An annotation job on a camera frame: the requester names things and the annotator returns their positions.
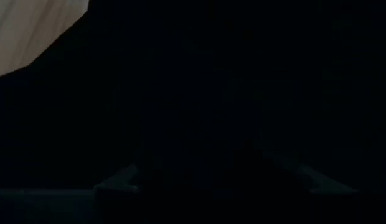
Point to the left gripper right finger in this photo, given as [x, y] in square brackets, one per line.
[308, 180]

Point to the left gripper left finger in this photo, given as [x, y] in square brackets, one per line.
[124, 180]

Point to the black garment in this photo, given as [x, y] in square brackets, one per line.
[193, 93]

